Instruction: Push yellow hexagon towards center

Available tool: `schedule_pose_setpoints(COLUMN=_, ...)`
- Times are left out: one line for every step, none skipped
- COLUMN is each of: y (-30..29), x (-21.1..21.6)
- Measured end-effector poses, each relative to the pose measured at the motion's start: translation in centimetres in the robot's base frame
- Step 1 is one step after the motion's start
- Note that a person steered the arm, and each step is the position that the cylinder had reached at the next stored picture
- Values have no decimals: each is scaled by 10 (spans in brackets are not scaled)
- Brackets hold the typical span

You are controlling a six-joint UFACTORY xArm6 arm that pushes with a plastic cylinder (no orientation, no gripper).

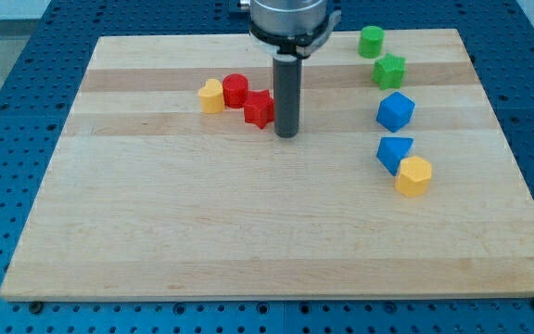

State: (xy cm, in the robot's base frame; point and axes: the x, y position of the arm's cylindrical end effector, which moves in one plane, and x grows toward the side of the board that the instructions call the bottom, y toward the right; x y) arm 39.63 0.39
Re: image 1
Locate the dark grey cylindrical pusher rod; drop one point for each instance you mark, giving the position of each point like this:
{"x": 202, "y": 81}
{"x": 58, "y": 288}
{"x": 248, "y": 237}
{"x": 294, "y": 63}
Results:
{"x": 286, "y": 96}

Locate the yellow hexagon block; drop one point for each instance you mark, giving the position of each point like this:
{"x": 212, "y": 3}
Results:
{"x": 413, "y": 176}

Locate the red star block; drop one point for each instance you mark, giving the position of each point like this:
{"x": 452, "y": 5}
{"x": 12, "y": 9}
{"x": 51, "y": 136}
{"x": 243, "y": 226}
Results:
{"x": 259, "y": 108}

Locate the red cylinder block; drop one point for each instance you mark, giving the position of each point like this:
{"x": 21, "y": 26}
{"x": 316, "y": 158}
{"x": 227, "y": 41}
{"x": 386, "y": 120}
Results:
{"x": 235, "y": 90}

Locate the yellow heart block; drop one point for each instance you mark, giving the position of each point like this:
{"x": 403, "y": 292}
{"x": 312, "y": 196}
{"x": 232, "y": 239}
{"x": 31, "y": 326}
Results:
{"x": 211, "y": 97}

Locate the green cylinder block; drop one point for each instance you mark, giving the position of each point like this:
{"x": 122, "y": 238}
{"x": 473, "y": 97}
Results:
{"x": 371, "y": 41}

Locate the green star block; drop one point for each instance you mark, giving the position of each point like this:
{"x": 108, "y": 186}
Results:
{"x": 389, "y": 71}

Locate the blue cube block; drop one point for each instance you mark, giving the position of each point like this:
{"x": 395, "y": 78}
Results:
{"x": 395, "y": 111}

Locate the blue triangle block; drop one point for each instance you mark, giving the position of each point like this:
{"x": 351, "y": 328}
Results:
{"x": 392, "y": 150}

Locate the wooden board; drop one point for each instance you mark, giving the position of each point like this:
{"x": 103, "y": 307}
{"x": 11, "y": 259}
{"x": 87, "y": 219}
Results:
{"x": 148, "y": 199}

